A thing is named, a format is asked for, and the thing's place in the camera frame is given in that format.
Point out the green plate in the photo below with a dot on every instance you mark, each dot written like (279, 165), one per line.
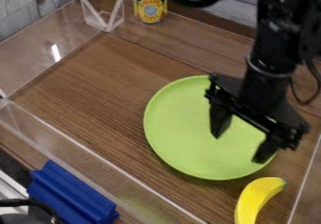
(178, 133)

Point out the yellow banana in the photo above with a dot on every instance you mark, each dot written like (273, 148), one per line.
(256, 195)

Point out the clear acrylic corner bracket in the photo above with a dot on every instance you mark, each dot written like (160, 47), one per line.
(103, 20)

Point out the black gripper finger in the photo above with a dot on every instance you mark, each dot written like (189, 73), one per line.
(267, 149)
(220, 118)

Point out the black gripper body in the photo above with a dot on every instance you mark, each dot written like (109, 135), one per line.
(257, 101)

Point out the yellow labelled tin can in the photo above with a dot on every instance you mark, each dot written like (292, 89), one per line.
(150, 11)

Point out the blue plastic block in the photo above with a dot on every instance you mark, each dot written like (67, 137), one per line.
(78, 203)

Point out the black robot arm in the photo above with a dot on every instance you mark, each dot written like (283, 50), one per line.
(288, 42)

